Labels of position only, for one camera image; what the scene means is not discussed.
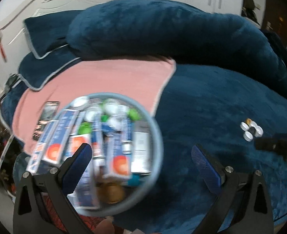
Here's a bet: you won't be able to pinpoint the dark small object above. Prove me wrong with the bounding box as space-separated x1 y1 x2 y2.
4 74 22 93

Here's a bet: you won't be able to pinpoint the dark blue piped pillow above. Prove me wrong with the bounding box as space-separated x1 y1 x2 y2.
23 10 85 60
18 44 82 92

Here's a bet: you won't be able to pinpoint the teal small item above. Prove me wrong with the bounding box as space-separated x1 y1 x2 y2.
127 175 144 187

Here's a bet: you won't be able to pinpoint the pink bed sheet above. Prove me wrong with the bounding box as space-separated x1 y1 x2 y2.
12 56 177 156

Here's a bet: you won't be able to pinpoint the dark hanging clothes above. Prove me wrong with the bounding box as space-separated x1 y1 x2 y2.
241 0 262 27

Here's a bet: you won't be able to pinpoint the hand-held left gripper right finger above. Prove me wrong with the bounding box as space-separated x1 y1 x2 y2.
191 144 274 234

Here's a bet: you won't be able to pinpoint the brown round lid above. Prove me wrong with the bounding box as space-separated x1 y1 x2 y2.
97 183 125 204

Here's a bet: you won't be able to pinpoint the dark blue rolled quilt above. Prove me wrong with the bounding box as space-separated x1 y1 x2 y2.
67 0 287 108

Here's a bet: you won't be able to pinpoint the dark printed packet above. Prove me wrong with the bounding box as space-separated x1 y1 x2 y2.
31 101 60 142

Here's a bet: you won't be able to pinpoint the brown door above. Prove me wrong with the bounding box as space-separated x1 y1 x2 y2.
262 0 287 49

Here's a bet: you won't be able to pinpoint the pile of white bottle caps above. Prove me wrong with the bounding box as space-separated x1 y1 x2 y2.
240 121 264 142

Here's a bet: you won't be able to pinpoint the person's left hand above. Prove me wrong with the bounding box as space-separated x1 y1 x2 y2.
95 218 116 234

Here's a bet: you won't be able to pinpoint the stack of toothpaste boxes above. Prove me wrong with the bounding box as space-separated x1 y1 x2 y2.
26 109 135 211

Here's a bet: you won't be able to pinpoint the white round lid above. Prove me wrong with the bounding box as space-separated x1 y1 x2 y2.
71 96 89 108

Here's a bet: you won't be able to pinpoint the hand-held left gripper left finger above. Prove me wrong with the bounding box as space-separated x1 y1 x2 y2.
12 143 102 234

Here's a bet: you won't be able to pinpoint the white grey carton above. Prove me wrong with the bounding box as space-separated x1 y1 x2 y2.
131 121 152 175

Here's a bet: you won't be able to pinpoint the dark blue plush blanket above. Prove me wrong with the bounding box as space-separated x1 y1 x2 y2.
1 63 287 234

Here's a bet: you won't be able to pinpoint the grey round plastic basin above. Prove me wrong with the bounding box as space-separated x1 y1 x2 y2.
28 92 164 217

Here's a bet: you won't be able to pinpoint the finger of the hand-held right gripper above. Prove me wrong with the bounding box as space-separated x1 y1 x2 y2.
254 134 287 155

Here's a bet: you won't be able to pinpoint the white carved headboard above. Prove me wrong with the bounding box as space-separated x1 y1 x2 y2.
0 0 132 54

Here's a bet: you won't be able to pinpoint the red hanging ornament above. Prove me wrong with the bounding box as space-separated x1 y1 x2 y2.
0 24 8 62

